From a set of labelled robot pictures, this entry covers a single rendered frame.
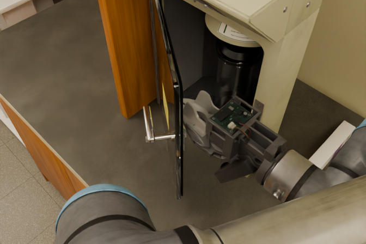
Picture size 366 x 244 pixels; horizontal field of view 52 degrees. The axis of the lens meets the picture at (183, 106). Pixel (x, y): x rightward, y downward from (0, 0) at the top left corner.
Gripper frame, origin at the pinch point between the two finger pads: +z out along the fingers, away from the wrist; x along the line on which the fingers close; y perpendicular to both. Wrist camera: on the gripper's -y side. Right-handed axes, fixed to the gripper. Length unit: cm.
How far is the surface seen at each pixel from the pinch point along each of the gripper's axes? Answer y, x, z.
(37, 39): -34, -7, 78
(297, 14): 16.1, -16.8, -9.1
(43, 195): -128, 18, 84
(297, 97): -34, -47, -3
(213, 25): 5.0, -16.6, 7.5
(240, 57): -3.2, -20.7, 2.6
